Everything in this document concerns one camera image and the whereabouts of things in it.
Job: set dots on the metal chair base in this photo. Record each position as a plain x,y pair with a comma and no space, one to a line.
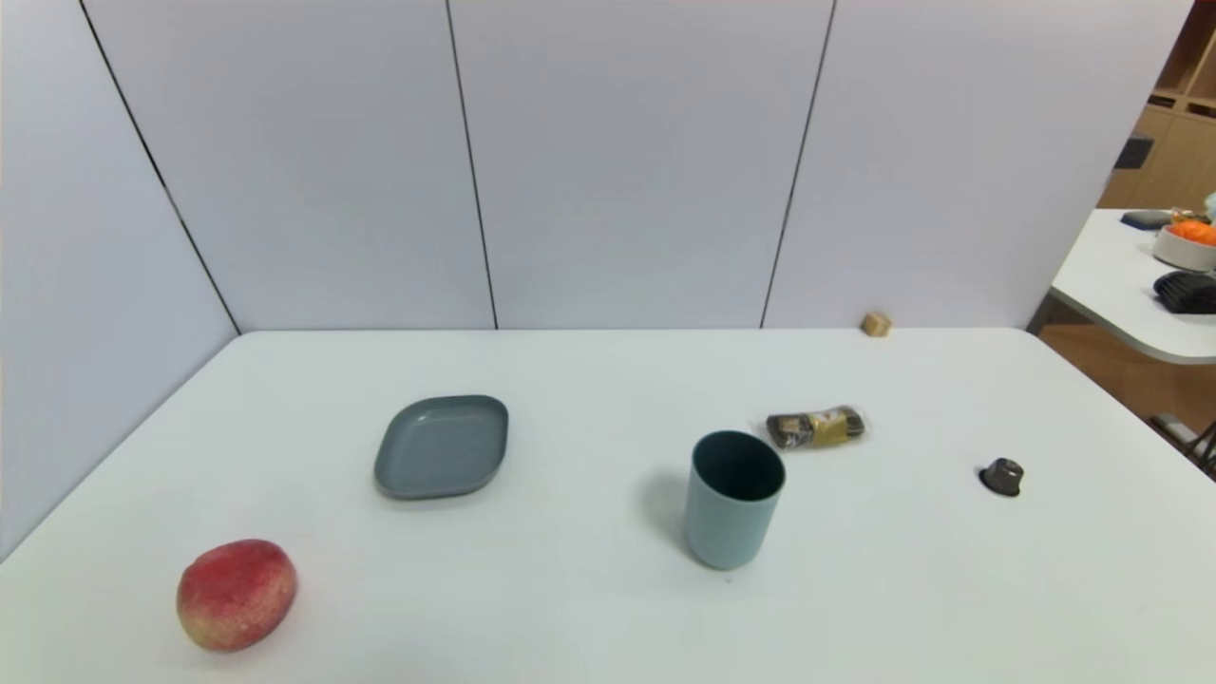
1187,437

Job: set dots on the black ribbed object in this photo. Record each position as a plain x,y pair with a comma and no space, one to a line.
1186,292

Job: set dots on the light blue plastic cup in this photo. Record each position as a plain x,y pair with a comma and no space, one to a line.
727,532

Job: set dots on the small dark metal cap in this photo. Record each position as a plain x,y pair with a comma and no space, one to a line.
1002,473

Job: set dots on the small wooden cube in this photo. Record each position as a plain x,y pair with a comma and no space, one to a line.
877,324

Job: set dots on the grey-blue square plate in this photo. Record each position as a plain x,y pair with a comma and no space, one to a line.
442,446

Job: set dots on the orange food pieces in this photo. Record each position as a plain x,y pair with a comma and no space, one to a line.
1195,231

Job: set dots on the dark grey flat object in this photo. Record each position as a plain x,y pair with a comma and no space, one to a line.
1146,219

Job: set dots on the white bowl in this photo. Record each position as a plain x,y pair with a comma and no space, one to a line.
1178,253

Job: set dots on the white side table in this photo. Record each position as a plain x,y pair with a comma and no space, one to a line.
1102,275

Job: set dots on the clear-wrapped brown snack packet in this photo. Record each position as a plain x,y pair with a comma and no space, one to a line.
817,427

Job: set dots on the dark panel on cabinet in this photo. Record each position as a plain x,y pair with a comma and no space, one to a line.
1133,153

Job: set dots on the wooden shelf cabinet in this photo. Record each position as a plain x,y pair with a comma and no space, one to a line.
1173,161

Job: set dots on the red yellow mango fruit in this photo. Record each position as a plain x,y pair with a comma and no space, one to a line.
236,594

